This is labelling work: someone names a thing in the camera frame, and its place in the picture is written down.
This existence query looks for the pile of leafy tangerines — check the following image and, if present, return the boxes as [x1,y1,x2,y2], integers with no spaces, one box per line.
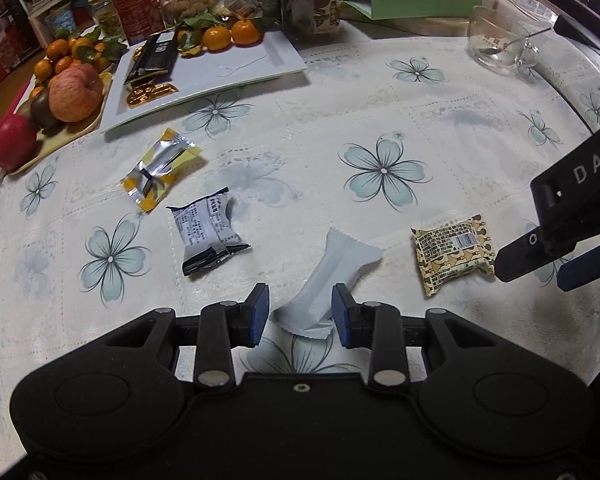
[32,30,128,86]

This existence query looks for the red apple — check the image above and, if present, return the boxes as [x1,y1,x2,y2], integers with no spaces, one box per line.
[0,115,38,172]

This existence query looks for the beige fruit tray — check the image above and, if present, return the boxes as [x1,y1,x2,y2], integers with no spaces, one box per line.
[7,71,113,177]

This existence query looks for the white rectangular plate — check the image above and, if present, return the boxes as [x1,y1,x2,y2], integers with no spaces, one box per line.
[101,27,308,134]

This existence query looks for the plain white snack packet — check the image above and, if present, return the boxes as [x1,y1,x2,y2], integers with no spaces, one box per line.
[270,227,384,341]

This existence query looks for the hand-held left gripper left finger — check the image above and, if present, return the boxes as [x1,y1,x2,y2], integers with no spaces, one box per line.
[100,282,271,395]

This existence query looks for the black gold snack packet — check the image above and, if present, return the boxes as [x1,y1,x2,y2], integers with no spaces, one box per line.
[123,32,181,86]

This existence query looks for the yellow silver snack packet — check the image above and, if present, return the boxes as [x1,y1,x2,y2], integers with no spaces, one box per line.
[119,128,203,212]

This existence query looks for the bookshelf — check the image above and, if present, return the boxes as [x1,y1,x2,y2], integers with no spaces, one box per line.
[0,0,111,96]

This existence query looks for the brown kiwi fruits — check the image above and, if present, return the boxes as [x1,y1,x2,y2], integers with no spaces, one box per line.
[30,92,61,129]

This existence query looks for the gold foil chocolate coin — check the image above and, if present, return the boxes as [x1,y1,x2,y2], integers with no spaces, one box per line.
[126,86,153,109]

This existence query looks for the red tin can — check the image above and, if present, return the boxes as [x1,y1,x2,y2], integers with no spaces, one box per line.
[105,0,163,46]

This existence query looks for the clear jar of nuts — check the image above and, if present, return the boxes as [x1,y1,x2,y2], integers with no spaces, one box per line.
[87,0,123,41]

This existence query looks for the single tangerine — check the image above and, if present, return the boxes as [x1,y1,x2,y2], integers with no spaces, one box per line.
[201,25,232,52]
[230,19,262,47]
[176,27,203,51]

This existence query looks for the metal spoon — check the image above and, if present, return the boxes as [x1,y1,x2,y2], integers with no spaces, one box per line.
[480,25,553,56]

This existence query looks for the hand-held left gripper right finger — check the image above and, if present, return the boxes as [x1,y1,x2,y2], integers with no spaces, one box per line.
[331,283,503,395]

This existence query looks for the glass bowl with spoon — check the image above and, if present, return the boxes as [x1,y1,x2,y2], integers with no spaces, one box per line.
[467,5,541,77]

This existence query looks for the white floral tablecloth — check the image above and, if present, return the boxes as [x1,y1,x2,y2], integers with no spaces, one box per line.
[0,25,600,461]

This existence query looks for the black white snack packet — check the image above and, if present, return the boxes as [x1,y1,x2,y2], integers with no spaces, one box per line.
[166,187,251,277]

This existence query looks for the pink yellow apple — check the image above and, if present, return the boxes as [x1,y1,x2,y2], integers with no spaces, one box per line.
[48,63,104,123]

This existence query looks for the beige patterned snack packet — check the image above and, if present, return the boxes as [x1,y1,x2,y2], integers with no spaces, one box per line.
[411,215,496,297]

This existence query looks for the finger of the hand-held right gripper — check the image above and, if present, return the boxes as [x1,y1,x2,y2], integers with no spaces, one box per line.
[495,232,571,283]
[557,241,600,292]

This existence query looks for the small glass jar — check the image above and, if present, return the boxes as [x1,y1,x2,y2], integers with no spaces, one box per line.
[223,0,266,18]

